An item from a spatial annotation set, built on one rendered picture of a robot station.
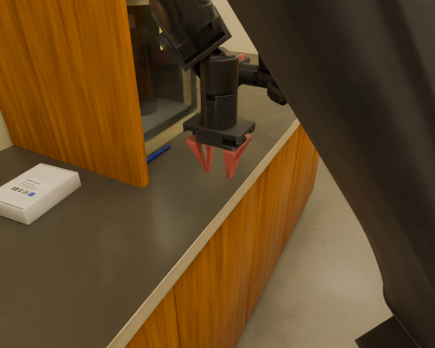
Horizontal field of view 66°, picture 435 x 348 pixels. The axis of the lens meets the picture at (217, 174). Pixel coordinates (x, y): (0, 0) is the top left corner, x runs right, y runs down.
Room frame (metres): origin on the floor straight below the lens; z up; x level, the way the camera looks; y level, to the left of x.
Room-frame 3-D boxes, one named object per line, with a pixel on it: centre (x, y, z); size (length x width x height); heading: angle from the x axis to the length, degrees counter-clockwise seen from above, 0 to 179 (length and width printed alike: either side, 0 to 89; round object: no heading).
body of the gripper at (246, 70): (0.91, -0.08, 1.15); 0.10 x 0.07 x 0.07; 152
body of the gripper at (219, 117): (0.49, 0.00, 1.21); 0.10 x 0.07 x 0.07; 62
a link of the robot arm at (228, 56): (0.50, 0.00, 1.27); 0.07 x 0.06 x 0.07; 16
